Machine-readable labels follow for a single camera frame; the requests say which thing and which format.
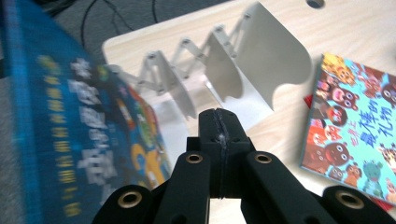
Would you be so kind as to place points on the blue monster picture book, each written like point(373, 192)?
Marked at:
point(68, 124)

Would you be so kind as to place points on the red picture book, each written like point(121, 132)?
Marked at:
point(308, 101)

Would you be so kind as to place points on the light blue animals picture book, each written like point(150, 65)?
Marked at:
point(351, 124)

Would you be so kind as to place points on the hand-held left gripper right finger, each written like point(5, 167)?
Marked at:
point(235, 140)

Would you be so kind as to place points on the clear acrylic book rack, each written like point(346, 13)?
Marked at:
point(267, 53)

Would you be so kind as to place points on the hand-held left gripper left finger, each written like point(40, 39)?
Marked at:
point(207, 133)

